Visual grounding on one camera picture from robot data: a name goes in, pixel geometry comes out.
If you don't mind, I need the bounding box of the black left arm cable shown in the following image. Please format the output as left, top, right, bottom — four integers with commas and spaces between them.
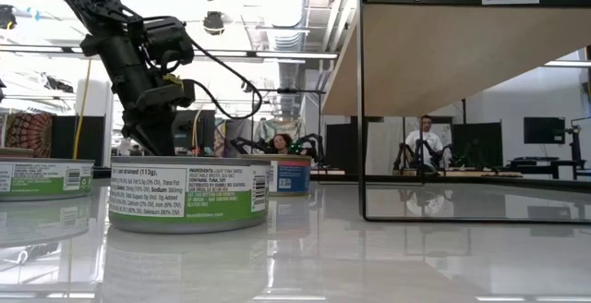
156, 16, 264, 122

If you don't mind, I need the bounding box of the wooden shelf board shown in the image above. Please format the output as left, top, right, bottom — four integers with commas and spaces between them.
321, 2, 591, 118

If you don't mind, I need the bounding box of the standing person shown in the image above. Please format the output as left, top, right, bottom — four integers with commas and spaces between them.
404, 115, 453, 170

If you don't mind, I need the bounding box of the grey hanging cloth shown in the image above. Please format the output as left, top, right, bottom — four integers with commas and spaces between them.
223, 117, 254, 157

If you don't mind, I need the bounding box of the black desk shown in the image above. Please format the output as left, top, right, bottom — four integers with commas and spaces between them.
507, 156, 591, 180

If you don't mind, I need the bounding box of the yellow cable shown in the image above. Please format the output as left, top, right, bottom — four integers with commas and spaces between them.
71, 57, 93, 161

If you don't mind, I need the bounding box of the colourful patterned cloth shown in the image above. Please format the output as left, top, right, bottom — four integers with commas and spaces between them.
251, 116, 306, 155

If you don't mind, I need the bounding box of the ceiling light bar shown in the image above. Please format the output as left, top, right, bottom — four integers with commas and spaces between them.
0, 43, 339, 62

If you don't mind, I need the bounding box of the seated person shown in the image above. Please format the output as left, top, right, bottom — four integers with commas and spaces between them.
269, 132, 296, 156

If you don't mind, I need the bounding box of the black table frame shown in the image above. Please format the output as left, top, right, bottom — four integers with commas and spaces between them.
91, 166, 591, 193

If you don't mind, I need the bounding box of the black ceiling device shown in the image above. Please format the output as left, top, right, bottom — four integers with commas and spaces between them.
0, 4, 18, 30

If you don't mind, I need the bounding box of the silver ventilation duct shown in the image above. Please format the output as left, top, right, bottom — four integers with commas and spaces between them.
256, 0, 308, 115

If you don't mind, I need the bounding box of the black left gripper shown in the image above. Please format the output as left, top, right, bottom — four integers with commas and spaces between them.
120, 77, 198, 157

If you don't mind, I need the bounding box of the blue pink salmon can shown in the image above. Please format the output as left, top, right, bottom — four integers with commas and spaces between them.
239, 153, 313, 198

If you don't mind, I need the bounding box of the black background rig frame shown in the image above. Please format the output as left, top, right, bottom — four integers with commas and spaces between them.
251, 88, 327, 177

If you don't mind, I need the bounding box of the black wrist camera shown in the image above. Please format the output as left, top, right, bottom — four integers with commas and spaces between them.
140, 15, 196, 67

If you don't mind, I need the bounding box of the black stand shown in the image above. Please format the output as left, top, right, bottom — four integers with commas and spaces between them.
565, 116, 591, 170

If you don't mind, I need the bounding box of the black wall monitor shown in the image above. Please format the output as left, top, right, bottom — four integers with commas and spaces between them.
523, 116, 567, 146

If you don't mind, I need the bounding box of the green label tuna can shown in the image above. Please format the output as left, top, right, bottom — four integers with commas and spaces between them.
0, 156, 96, 202
108, 155, 271, 235

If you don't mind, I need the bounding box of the orange patterned tapestry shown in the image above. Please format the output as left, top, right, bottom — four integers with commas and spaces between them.
3, 111, 55, 159

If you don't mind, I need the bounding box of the black partition panel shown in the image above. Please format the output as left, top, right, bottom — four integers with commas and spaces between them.
325, 116, 384, 176
451, 121, 504, 169
49, 115, 106, 168

